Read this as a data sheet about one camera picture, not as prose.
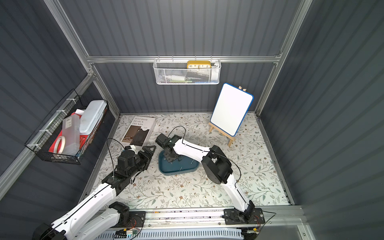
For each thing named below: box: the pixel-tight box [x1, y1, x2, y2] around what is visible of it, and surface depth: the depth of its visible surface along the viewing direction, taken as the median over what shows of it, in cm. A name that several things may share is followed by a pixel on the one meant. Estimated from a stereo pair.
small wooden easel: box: [209, 86, 247, 147], surface depth 101 cm
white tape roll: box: [53, 136, 66, 154], surface depth 66 cm
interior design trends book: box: [120, 116, 156, 147], surface depth 107 cm
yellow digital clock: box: [187, 60, 212, 69], surface depth 90 cm
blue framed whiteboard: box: [210, 82, 254, 137], surface depth 88 cm
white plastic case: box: [79, 99, 107, 135], surface depth 75 cm
